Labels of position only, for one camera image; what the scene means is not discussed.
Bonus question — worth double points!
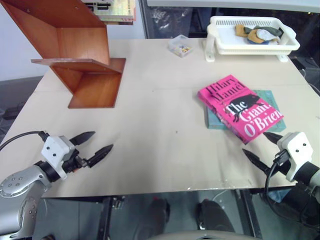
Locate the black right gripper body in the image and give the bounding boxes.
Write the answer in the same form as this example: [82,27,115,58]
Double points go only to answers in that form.
[269,161,291,176]

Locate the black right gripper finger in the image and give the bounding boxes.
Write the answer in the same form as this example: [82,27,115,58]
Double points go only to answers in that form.
[241,148,273,174]
[263,131,285,145]

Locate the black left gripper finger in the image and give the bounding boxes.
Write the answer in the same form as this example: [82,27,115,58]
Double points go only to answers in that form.
[87,143,115,168]
[69,131,97,147]

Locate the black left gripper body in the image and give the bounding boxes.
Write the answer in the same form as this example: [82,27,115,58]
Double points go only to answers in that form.
[61,149,92,174]

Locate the teal book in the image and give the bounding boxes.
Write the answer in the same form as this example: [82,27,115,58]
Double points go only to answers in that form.
[205,89,287,133]

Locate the pink Hilary Mantel book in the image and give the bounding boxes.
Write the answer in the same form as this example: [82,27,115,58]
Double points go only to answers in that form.
[197,74,285,145]

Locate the wooden zigzag shelf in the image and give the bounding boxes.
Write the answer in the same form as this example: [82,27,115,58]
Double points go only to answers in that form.
[0,0,127,110]

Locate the grey rounded robot torso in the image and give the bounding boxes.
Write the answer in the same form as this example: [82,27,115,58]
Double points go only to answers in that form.
[147,230,254,240]

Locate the blue cloth piece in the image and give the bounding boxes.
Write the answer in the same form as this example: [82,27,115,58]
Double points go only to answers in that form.
[248,39,272,46]

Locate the white grey cloth piece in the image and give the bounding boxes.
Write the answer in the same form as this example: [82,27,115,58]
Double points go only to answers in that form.
[257,29,276,42]

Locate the yellow tan cloth piece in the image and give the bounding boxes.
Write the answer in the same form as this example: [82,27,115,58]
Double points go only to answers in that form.
[246,30,264,45]

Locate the white plastic slotted tray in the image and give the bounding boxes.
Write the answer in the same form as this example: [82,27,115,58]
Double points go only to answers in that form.
[204,15,301,63]

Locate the cloth items in basket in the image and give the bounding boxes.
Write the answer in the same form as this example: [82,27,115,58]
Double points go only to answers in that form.
[243,24,284,39]

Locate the small clear plastic parts box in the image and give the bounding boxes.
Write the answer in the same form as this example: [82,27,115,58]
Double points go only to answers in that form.
[167,34,195,59]

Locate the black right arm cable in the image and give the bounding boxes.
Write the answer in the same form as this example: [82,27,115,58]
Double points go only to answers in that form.
[264,149,320,226]

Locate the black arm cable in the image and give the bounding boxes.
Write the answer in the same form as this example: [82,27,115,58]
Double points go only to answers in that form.
[264,149,320,226]
[0,130,49,152]

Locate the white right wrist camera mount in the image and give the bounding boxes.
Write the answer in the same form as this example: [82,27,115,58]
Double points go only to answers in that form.
[275,131,315,183]

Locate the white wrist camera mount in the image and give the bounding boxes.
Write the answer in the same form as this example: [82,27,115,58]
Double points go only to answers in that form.
[40,135,76,181]
[275,131,315,183]

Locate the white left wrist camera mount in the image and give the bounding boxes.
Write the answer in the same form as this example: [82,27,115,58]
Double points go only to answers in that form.
[40,135,76,181]

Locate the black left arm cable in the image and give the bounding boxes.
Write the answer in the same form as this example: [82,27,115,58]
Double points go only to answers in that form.
[0,130,49,152]

